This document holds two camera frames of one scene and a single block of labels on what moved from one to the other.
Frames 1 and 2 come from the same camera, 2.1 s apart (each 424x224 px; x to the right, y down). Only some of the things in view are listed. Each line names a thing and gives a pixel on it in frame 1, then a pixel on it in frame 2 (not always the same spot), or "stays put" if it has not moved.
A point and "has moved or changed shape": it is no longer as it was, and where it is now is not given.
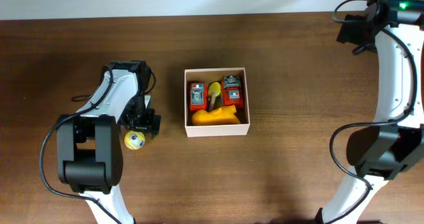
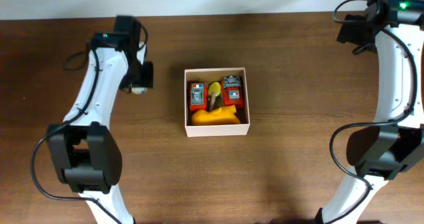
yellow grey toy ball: [134, 140] has moved or changed shape
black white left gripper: [152, 123] → [148, 82]
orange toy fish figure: [222, 116] stays put
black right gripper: [348, 32] stays put
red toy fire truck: [232, 91] stays put
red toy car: [199, 93] stays put
